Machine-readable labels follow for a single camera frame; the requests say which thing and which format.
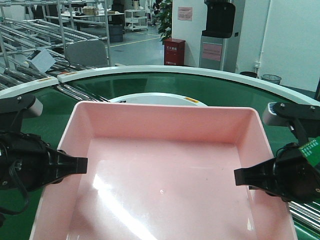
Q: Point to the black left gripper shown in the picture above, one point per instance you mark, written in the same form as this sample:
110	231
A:
35	162

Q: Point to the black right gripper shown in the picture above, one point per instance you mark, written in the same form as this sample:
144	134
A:
288	176

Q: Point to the pink plastic bin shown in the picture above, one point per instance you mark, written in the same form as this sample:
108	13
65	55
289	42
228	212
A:
159	172

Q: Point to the chrome conveyor rollers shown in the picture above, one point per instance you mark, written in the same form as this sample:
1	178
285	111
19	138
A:
79	94

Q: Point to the white outer conveyor rim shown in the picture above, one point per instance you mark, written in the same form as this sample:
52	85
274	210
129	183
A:
231	77

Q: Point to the mesh waste basket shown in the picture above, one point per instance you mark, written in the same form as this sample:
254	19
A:
271	78

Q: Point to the roller rack shelving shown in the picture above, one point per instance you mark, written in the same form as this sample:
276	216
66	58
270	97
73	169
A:
64	23

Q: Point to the grey water dispenser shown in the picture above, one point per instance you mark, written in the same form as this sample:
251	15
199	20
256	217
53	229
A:
219	43

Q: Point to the red fire extinguisher box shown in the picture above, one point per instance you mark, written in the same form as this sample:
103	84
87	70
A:
174	52

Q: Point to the green potted plant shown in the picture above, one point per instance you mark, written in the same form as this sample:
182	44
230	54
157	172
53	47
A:
165	19

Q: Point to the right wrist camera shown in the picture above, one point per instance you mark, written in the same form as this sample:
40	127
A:
280	114

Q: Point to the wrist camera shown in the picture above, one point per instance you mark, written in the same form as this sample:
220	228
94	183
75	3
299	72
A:
280	114
27	104

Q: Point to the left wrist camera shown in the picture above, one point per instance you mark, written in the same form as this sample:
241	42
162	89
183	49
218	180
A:
27	104

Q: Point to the white wire cart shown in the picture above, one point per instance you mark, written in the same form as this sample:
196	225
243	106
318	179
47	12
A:
135	20

